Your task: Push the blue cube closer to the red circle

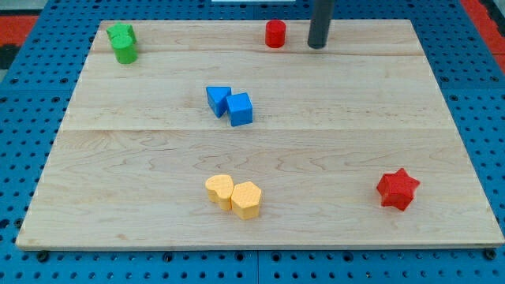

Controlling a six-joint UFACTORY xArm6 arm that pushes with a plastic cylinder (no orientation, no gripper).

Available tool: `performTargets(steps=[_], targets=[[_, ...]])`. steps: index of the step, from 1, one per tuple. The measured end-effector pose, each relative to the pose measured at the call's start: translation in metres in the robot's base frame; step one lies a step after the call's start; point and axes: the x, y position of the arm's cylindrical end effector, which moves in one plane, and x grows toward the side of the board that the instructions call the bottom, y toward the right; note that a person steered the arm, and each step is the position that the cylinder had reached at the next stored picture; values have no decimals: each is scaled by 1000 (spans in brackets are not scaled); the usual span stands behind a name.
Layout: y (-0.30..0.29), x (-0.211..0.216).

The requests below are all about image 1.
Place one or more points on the blue cube block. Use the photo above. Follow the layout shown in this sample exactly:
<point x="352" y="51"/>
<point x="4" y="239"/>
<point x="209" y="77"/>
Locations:
<point x="240" y="109"/>

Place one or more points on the green star block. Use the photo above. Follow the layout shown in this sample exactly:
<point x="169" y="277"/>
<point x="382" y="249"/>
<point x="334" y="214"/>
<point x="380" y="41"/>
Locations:
<point x="121" y="29"/>

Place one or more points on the green cylinder block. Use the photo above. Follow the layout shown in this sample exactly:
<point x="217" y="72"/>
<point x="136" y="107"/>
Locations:
<point x="124" y="49"/>

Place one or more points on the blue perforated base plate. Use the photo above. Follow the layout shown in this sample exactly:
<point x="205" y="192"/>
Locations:
<point x="38" y="85"/>

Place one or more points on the yellow hexagon block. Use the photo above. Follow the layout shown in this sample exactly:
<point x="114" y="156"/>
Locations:
<point x="245" y="200"/>

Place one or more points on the red star block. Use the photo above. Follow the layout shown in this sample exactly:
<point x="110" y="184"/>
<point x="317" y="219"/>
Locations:
<point x="397" y="189"/>

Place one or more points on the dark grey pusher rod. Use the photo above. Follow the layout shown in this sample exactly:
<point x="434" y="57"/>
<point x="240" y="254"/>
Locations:
<point x="322" y="14"/>

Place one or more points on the red cylinder block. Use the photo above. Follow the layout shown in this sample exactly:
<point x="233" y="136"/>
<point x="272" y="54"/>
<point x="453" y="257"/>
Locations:
<point x="275" y="33"/>

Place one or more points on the blue triangle block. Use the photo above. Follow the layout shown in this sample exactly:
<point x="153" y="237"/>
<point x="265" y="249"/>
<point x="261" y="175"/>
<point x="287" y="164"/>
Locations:
<point x="216" y="96"/>

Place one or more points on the wooden board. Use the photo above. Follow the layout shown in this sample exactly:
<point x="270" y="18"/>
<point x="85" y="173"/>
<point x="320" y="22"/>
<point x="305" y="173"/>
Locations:
<point x="137" y="143"/>

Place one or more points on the yellow heart block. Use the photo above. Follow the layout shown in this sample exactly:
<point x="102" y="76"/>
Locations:
<point x="219" y="189"/>

